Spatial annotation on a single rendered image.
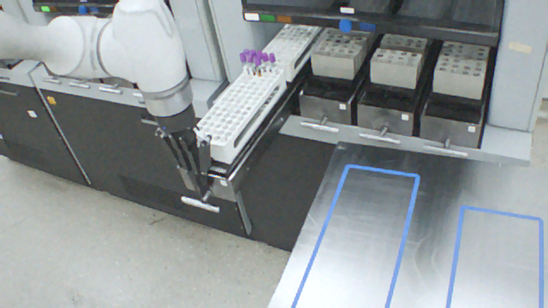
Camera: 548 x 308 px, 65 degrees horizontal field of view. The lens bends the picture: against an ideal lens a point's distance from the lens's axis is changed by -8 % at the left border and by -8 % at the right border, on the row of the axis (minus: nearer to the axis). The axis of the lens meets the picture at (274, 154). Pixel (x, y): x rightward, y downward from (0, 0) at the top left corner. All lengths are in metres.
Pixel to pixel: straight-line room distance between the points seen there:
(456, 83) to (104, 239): 1.60
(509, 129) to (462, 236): 0.43
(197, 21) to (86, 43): 0.55
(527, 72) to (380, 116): 0.34
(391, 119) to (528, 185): 0.36
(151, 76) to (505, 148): 0.78
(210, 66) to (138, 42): 0.65
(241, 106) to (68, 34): 0.43
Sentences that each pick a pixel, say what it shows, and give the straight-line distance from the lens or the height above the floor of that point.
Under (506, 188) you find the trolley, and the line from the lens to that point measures 0.92.
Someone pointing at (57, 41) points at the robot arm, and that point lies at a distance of 0.82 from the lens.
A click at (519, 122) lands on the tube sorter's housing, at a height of 0.76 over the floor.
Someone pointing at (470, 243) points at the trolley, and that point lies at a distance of 0.83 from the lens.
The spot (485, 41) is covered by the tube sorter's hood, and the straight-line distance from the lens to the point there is 1.03.
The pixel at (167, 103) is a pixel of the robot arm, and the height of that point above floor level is 1.04.
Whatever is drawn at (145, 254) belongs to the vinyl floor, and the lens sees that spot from 2.00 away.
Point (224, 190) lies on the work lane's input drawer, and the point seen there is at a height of 0.77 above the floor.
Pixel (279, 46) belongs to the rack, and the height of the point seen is 0.86.
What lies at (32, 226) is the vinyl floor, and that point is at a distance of 2.43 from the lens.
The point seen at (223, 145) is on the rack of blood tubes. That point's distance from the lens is 0.97.
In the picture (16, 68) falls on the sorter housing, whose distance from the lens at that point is 2.05.
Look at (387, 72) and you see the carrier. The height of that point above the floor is 0.86.
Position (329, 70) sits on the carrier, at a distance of 1.18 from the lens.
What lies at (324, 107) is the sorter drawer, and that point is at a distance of 1.15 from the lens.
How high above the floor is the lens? 1.47
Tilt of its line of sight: 41 degrees down
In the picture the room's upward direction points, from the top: 12 degrees counter-clockwise
